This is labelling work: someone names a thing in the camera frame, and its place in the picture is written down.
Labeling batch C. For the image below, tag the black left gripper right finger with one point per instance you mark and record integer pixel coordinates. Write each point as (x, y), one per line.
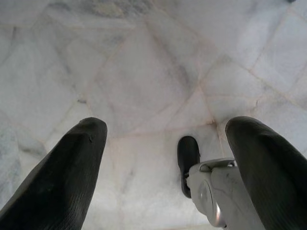
(273, 177)

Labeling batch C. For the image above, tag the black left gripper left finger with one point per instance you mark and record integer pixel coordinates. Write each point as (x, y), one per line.
(55, 182)

